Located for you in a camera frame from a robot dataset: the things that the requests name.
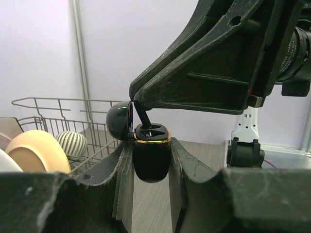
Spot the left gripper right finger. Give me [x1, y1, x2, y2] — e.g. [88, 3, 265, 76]
[169, 138, 311, 233]

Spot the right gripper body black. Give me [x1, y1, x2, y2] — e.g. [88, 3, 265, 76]
[247, 0, 301, 108]

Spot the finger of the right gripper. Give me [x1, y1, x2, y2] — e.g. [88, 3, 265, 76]
[135, 19, 260, 115]
[129, 0, 270, 101]

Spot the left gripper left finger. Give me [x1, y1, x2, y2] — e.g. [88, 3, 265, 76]
[0, 142, 134, 233]

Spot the black square earbud case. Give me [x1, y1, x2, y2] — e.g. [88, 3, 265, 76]
[106, 101, 172, 183]

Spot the black stem earbud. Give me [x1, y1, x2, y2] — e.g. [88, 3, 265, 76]
[134, 100, 152, 129]

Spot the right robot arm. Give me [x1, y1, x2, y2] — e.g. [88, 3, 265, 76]
[129, 0, 311, 167]

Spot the striped round bowl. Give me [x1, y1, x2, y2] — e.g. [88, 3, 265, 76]
[55, 131, 87, 158]

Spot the beige bowl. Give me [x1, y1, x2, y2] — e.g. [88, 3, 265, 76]
[5, 130, 71, 173]

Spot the white green plate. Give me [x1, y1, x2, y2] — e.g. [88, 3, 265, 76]
[0, 150, 23, 172]

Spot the white upright plate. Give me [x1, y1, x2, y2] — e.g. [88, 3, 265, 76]
[0, 117, 24, 147]

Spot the grey wire dish rack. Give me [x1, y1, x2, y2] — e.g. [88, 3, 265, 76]
[11, 97, 120, 177]

